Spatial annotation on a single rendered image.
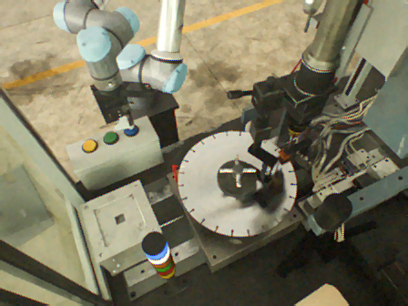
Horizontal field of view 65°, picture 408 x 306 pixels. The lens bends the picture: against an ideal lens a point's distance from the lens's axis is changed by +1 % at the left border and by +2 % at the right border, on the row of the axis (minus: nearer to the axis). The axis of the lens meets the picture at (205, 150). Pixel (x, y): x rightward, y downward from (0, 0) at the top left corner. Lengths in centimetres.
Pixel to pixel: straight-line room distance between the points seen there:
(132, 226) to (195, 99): 157
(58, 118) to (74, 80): 38
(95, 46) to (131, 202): 43
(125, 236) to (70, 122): 161
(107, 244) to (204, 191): 29
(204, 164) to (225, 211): 16
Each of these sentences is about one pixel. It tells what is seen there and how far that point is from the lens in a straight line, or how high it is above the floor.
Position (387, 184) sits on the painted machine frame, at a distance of 89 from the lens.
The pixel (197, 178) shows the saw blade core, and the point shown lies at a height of 95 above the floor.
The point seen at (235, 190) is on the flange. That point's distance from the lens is 87.
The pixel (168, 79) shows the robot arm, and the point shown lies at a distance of 115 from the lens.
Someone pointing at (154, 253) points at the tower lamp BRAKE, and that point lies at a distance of 61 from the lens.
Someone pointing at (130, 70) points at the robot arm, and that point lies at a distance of 122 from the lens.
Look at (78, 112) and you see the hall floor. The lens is 247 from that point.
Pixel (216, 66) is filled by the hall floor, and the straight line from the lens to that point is 261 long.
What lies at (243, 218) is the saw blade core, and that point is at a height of 95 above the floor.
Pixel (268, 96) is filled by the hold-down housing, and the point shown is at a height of 125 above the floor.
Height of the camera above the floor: 174
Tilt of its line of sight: 57 degrees down
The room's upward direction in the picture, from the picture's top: 2 degrees counter-clockwise
